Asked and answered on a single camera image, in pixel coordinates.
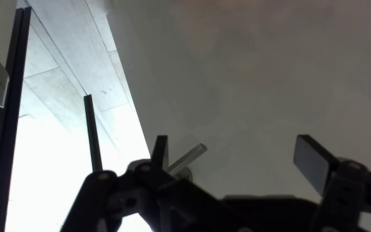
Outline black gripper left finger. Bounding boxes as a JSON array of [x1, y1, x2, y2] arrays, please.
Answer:
[[60, 135, 254, 232]]

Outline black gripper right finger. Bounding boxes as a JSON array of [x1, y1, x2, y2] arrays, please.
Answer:
[[293, 134, 371, 232]]

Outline silver lever door handle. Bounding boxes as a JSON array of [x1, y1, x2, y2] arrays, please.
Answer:
[[167, 143, 207, 180]]

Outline white door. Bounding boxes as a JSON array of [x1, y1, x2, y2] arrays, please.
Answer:
[[108, 0, 371, 199]]

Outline white door frame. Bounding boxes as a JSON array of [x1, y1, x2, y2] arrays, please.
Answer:
[[0, 6, 30, 232]]

